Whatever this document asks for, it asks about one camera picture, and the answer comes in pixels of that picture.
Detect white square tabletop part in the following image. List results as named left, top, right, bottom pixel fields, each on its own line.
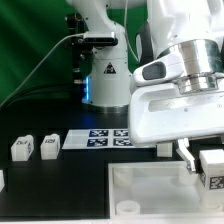
left=108, top=161, right=224, bottom=224

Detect grey camera cable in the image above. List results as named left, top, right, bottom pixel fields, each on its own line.
left=0, top=33, right=84, bottom=108

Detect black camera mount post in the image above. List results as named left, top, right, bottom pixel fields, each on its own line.
left=65, top=13, right=92, bottom=85

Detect white sheet with markers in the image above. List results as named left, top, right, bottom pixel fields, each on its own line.
left=62, top=128, right=157, bottom=150

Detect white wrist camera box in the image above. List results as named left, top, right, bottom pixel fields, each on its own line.
left=130, top=53, right=184, bottom=93

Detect white block left edge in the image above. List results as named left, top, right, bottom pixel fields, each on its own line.
left=0, top=170, right=5, bottom=192

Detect black cables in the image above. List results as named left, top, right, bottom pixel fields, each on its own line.
left=0, top=83, right=76, bottom=109

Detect black camera on mount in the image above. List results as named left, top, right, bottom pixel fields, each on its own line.
left=78, top=31, right=118, bottom=46

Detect white cable right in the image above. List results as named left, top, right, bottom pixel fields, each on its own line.
left=123, top=0, right=141, bottom=64

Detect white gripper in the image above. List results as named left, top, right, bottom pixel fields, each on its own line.
left=128, top=83, right=224, bottom=174

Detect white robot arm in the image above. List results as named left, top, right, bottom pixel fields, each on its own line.
left=66, top=0, right=224, bottom=172

